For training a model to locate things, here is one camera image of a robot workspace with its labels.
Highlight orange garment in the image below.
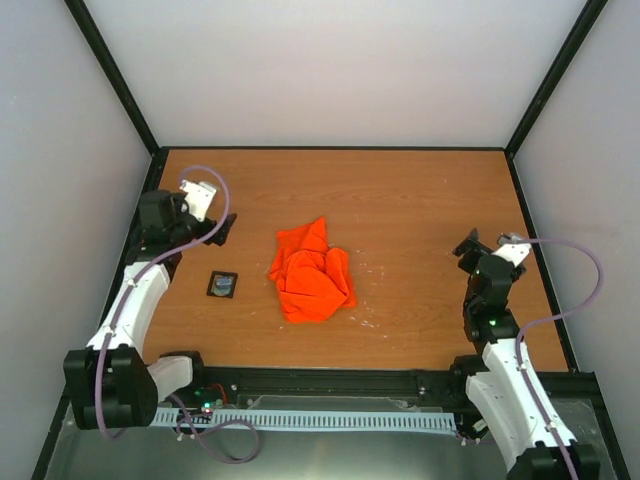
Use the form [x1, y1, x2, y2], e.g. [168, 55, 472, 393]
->
[268, 217, 357, 324]

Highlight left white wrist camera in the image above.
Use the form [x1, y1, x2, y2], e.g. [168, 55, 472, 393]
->
[180, 180, 218, 222]

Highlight light blue slotted cable duct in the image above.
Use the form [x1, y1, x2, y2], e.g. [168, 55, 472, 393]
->
[149, 405, 458, 433]

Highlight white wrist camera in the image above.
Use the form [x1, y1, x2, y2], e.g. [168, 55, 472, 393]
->
[492, 233, 532, 267]
[180, 180, 218, 222]

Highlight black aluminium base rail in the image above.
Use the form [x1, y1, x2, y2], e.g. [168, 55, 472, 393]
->
[69, 364, 599, 407]

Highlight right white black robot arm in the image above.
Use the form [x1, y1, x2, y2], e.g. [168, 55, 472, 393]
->
[452, 230, 601, 479]

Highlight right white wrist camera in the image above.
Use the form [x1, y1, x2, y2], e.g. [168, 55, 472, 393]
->
[492, 233, 532, 267]

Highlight black square frame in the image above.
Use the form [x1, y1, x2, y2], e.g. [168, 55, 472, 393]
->
[206, 271, 238, 299]

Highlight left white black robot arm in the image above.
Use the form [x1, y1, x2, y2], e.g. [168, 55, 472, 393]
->
[63, 180, 236, 437]

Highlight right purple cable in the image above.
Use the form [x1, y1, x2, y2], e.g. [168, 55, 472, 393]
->
[454, 238, 605, 480]

